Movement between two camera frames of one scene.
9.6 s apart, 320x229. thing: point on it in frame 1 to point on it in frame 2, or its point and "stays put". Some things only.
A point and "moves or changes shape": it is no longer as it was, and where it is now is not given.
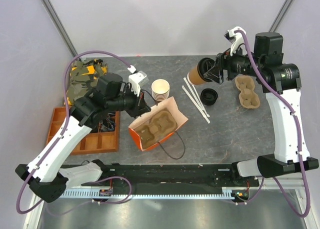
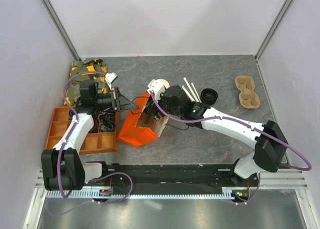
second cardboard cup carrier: [248, 98] stays put
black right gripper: [223, 61] to [152, 108]
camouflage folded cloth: [84, 75] stays put
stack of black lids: [208, 96] stays put
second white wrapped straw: [196, 97] stays put
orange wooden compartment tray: [94, 141] stays put
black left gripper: [140, 107] to [121, 102]
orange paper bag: [158, 124] moves or changes shape
